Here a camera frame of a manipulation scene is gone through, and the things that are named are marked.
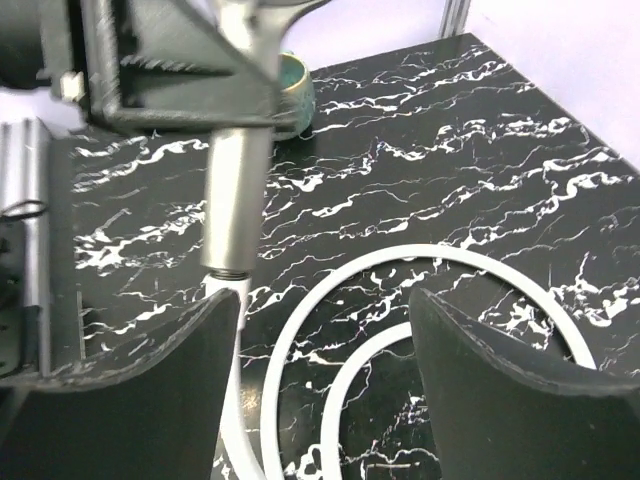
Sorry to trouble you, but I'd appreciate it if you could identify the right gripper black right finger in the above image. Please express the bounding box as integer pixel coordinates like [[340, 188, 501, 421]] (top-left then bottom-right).
[[409, 288, 639, 479]]

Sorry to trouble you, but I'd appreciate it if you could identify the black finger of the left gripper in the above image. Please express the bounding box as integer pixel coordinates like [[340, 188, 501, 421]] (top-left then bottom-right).
[[84, 1, 296, 131]]

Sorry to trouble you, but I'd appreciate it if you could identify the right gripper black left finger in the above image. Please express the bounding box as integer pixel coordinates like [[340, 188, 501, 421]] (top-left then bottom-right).
[[1, 290, 239, 479]]

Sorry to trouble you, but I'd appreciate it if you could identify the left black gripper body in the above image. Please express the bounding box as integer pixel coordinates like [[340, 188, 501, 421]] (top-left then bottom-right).
[[1, 1, 130, 125]]

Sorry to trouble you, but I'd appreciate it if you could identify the white shower hose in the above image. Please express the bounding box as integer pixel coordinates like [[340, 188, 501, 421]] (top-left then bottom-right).
[[202, 243, 597, 480]]

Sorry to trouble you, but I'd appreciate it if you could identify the grey shower head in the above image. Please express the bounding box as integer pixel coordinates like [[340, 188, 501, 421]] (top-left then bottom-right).
[[202, 1, 324, 281]]

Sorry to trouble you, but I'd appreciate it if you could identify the teal ceramic cup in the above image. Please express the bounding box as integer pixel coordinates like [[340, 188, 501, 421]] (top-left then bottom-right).
[[273, 52, 316, 141]]

